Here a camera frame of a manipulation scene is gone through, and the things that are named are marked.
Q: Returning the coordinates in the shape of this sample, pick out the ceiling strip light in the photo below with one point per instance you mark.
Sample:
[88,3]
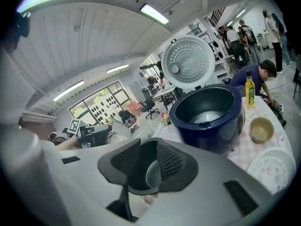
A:
[117,69]
[68,91]

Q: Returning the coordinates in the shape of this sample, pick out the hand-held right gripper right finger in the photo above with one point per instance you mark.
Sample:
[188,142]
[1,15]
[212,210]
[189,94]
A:
[207,201]

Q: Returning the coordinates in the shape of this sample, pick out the pink chair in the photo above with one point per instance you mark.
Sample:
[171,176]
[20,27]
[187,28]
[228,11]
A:
[134,107]

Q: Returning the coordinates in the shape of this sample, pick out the white locker cabinet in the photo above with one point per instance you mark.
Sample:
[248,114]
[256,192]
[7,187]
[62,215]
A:
[136,91]

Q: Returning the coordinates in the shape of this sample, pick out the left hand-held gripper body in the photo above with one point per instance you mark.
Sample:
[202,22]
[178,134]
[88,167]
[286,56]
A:
[84,136]

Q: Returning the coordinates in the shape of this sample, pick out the black framed window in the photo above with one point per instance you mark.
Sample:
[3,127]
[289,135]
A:
[77,109]

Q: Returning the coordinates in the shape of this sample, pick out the potted purple flowers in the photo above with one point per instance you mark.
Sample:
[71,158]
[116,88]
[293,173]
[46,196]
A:
[165,116]

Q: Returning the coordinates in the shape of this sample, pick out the black metal railing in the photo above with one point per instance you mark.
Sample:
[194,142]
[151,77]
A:
[216,16]

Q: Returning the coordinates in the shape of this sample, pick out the white perforated steamer tray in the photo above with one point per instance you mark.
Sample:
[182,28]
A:
[282,154]

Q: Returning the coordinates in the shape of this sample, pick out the yellow oil bottle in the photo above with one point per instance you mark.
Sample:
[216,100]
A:
[250,95]

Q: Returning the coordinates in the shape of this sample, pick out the dark blue rice cooker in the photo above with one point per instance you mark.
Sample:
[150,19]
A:
[188,131]

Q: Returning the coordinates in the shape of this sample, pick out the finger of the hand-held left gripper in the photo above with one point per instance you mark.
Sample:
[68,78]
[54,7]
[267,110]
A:
[101,135]

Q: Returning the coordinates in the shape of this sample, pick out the pink checked tablecloth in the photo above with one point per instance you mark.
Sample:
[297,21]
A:
[261,107]

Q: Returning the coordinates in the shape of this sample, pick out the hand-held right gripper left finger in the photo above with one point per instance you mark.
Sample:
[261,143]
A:
[89,187]

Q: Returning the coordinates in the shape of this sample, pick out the white desk black legs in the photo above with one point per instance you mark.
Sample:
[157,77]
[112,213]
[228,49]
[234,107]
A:
[164,92]

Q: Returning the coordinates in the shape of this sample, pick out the grey black-legged chair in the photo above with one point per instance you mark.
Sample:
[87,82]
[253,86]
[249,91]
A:
[298,79]

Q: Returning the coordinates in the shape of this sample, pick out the person's left forearm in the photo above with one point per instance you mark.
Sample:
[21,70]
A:
[67,145]

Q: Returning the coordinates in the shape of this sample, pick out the dark grey pot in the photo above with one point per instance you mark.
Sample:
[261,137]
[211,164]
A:
[152,175]

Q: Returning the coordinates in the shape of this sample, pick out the white shelf rack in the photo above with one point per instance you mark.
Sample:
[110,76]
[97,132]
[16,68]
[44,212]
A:
[221,67]

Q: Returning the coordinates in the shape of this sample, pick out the black mesh office chair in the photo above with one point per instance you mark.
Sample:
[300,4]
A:
[147,100]

